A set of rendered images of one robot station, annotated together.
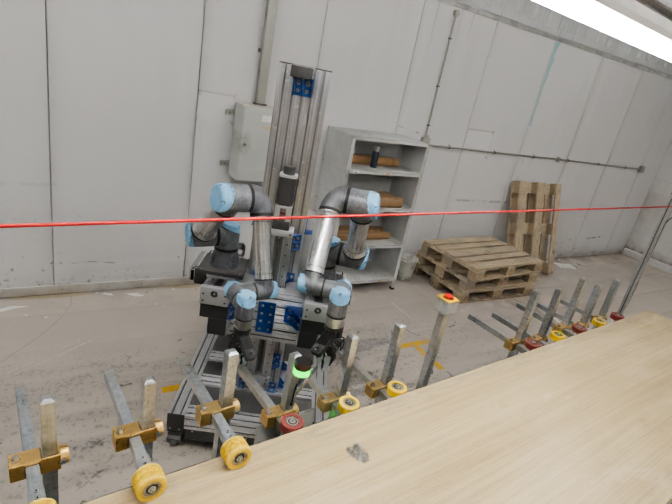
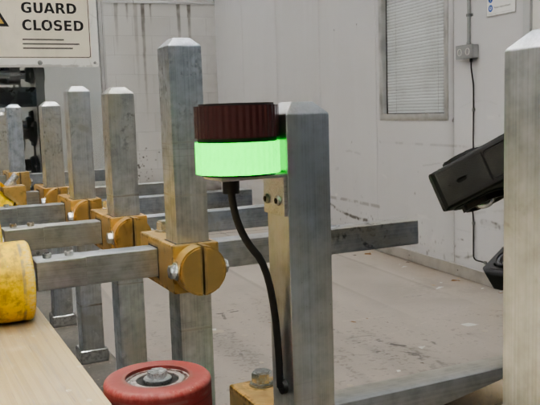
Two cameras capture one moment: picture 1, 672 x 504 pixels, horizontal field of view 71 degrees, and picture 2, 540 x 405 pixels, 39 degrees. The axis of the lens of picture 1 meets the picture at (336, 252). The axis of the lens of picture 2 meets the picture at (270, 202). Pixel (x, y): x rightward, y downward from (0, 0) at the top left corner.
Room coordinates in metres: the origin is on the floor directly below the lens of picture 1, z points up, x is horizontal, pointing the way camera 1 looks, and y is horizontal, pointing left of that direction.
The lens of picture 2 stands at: (1.53, -0.49, 1.10)
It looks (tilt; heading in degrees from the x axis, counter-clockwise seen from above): 7 degrees down; 104
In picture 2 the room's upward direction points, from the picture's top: 2 degrees counter-clockwise
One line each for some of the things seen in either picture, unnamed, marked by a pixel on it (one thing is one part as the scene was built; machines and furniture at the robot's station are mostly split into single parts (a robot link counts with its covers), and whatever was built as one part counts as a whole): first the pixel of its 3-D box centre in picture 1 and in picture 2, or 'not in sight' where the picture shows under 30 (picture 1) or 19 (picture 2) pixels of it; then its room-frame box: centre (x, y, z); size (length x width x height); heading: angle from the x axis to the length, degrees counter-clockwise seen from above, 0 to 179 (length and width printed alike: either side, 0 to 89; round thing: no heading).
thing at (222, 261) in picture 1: (225, 254); not in sight; (2.18, 0.54, 1.09); 0.15 x 0.15 x 0.10
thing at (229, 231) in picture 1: (226, 233); not in sight; (2.17, 0.55, 1.21); 0.13 x 0.12 x 0.14; 127
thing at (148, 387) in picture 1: (145, 443); (126, 267); (1.10, 0.45, 0.90); 0.03 x 0.03 x 0.48; 39
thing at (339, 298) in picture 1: (338, 302); not in sight; (1.63, -0.05, 1.23); 0.09 x 0.08 x 0.11; 176
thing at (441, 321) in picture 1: (431, 354); not in sight; (1.90, -0.52, 0.93); 0.05 x 0.04 x 0.45; 129
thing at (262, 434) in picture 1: (285, 426); not in sight; (1.46, 0.06, 0.75); 0.26 x 0.01 x 0.10; 129
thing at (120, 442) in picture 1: (138, 433); (120, 231); (1.09, 0.47, 0.95); 0.13 x 0.06 x 0.05; 129
